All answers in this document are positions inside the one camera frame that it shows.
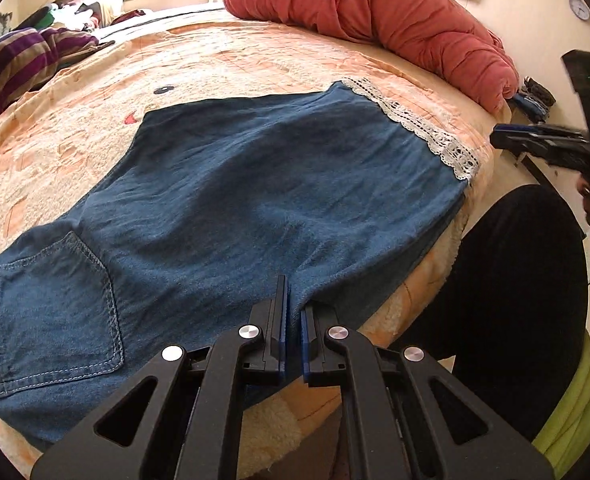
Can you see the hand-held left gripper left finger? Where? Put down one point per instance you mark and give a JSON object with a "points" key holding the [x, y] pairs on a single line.
{"points": [[284, 332]]}

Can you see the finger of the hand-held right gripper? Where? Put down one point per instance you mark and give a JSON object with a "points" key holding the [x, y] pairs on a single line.
{"points": [[525, 131], [550, 154]]}

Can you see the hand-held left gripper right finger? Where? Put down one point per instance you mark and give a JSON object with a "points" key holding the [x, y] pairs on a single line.
{"points": [[305, 342]]}

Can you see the blue denim pants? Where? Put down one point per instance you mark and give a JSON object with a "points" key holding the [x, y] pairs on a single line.
{"points": [[235, 195]]}

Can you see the dark shoes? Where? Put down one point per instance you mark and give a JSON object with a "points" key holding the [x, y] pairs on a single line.
{"points": [[535, 97]]}

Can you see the person's black trouser leg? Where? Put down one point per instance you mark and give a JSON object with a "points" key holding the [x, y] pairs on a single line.
{"points": [[515, 285]]}

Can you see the red comforter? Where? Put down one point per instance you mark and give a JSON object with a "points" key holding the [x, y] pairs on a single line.
{"points": [[390, 15]]}

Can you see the person's green jacket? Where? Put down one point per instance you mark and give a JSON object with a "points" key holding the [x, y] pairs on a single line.
{"points": [[570, 410]]}

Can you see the orange bear print blanket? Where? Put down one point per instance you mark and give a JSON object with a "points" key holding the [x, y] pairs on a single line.
{"points": [[215, 60]]}

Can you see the striped purple pillow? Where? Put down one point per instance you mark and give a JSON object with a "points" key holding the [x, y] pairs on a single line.
{"points": [[20, 60]]}

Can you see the pile of clothes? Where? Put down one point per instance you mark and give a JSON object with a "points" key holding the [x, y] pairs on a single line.
{"points": [[70, 12]]}

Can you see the round wall clock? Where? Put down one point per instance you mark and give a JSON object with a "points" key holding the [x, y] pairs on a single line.
{"points": [[580, 8]]}

